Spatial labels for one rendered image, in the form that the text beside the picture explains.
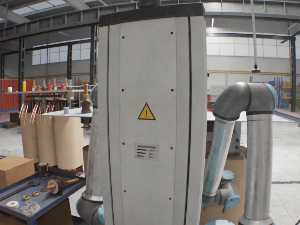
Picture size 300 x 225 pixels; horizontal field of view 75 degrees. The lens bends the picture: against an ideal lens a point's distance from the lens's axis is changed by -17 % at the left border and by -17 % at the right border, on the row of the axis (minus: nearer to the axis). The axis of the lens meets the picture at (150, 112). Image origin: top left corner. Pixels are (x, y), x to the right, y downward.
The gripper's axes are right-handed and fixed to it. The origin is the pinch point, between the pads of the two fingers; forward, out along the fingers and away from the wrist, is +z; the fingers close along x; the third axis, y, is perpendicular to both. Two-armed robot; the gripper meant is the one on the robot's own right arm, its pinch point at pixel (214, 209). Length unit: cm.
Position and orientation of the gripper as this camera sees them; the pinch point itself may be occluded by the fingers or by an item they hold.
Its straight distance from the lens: 156.8
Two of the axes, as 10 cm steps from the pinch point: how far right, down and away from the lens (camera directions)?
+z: -0.2, 8.6, 5.0
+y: -2.3, 4.8, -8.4
